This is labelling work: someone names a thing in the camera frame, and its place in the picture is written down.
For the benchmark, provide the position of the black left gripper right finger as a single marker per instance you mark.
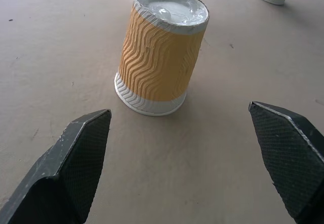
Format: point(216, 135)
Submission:
point(291, 163)

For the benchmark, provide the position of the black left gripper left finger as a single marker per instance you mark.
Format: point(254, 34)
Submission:
point(63, 173)

